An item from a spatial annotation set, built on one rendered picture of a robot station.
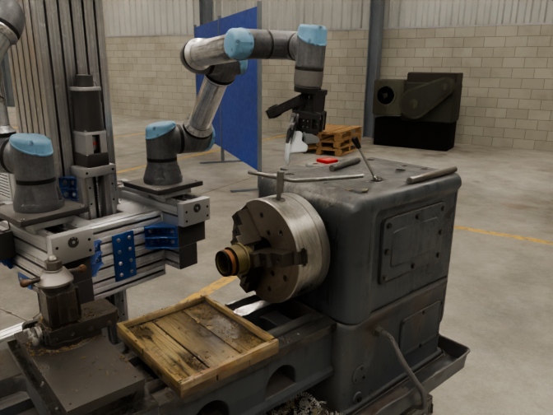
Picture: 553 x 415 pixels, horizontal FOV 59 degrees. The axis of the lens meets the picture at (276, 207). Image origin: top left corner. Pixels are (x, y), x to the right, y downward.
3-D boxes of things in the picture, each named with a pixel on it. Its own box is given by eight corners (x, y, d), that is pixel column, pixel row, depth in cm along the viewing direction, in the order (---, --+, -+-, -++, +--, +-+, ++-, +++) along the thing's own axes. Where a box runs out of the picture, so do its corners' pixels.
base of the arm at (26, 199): (5, 207, 158) (0, 177, 155) (51, 198, 169) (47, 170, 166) (26, 216, 149) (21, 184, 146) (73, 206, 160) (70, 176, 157)
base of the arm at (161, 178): (136, 181, 195) (134, 156, 192) (166, 174, 206) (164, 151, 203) (160, 187, 185) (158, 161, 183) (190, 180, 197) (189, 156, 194)
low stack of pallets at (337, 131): (323, 144, 1044) (324, 123, 1032) (361, 147, 1005) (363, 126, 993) (297, 152, 938) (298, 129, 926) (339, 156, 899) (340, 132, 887)
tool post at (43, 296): (73, 310, 122) (69, 272, 120) (84, 320, 117) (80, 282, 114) (41, 319, 118) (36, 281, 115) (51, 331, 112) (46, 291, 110)
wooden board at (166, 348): (206, 304, 159) (206, 293, 157) (279, 352, 132) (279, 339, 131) (117, 336, 140) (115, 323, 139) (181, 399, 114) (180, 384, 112)
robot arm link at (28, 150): (36, 182, 149) (30, 137, 145) (2, 179, 153) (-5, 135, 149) (64, 174, 160) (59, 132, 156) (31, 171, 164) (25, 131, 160)
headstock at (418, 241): (357, 241, 217) (363, 154, 206) (457, 276, 182) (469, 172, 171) (251, 277, 179) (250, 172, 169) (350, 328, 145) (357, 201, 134)
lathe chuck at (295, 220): (251, 270, 167) (257, 182, 156) (316, 312, 145) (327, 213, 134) (230, 277, 161) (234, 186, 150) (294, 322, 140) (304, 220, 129)
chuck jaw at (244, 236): (262, 243, 150) (247, 208, 152) (271, 236, 146) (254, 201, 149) (233, 251, 143) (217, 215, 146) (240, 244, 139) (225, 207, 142)
